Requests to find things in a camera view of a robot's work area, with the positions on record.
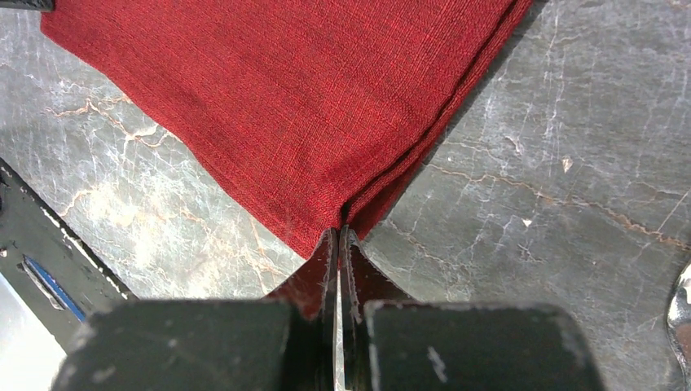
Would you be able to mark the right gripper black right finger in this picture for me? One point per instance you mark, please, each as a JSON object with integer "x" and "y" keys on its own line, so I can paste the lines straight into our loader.
{"x": 394, "y": 342}

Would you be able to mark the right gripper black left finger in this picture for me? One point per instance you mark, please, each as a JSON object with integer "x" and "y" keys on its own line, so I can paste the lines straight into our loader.
{"x": 283, "y": 341}

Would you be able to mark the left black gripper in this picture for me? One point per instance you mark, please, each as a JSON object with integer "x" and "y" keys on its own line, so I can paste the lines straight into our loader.
{"x": 29, "y": 5}

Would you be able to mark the dark red cloth napkin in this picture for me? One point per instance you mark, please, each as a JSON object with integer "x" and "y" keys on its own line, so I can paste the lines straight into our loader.
{"x": 309, "y": 114}

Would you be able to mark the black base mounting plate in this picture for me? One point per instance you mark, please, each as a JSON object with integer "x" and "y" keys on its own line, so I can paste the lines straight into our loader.
{"x": 54, "y": 272}

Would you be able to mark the metal fork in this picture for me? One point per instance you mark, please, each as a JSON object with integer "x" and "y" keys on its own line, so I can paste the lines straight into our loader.
{"x": 678, "y": 323}

